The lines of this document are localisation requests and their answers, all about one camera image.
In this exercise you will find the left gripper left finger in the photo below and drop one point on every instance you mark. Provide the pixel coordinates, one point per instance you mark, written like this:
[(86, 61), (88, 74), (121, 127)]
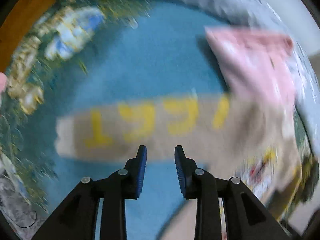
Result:
[(76, 216)]

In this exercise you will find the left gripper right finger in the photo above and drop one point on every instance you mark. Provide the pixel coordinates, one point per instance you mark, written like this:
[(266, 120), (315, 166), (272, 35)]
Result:
[(245, 216)]

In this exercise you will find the beige fuzzy sweater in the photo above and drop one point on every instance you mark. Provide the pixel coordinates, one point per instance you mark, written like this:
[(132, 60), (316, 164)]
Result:
[(230, 136)]

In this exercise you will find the pink peach print garment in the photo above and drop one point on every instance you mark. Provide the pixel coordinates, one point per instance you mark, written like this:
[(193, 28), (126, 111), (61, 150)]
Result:
[(254, 63)]

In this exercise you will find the teal floral bed blanket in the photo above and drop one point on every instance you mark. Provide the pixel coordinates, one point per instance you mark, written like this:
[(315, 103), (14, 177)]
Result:
[(85, 54)]

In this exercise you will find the grey-blue floral quilt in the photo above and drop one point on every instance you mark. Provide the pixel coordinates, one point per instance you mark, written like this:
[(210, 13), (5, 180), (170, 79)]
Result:
[(257, 13)]

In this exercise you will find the orange wooden headboard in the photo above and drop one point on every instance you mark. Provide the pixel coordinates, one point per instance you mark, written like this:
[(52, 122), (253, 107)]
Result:
[(20, 18)]

